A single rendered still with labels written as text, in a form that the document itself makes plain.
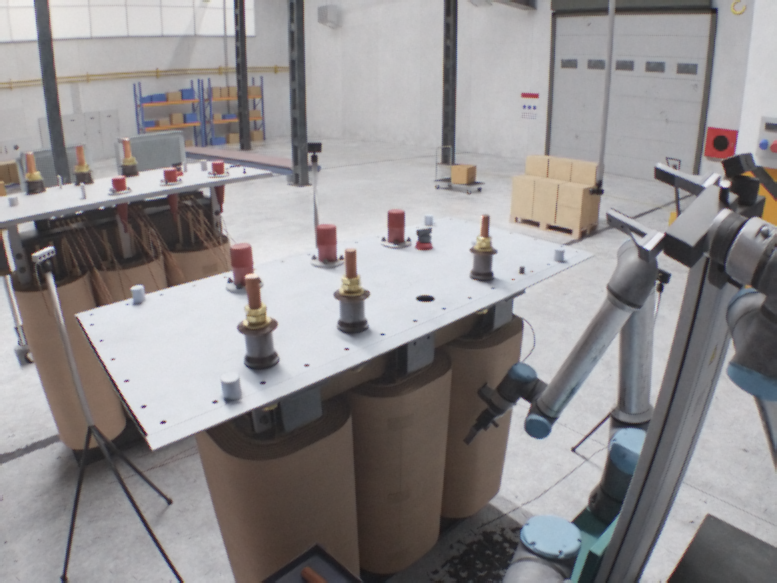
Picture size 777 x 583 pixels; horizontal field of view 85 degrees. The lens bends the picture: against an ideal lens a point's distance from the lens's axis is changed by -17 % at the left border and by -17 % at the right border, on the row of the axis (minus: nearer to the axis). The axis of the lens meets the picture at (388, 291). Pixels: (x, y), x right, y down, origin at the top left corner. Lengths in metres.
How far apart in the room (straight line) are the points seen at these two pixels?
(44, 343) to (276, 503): 1.70
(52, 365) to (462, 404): 2.02
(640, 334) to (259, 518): 1.23
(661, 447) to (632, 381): 0.58
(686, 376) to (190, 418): 0.94
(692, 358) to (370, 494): 1.19
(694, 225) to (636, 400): 0.99
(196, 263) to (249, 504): 1.67
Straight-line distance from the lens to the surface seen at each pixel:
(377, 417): 1.57
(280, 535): 1.54
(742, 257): 0.75
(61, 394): 2.90
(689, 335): 0.99
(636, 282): 1.39
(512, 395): 1.74
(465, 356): 1.82
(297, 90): 11.03
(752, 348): 0.77
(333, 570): 1.32
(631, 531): 1.26
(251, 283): 1.08
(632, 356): 1.61
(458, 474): 2.16
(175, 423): 1.02
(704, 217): 0.79
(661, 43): 14.90
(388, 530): 1.93
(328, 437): 1.39
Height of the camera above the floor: 1.93
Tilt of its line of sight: 22 degrees down
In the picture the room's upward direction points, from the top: straight up
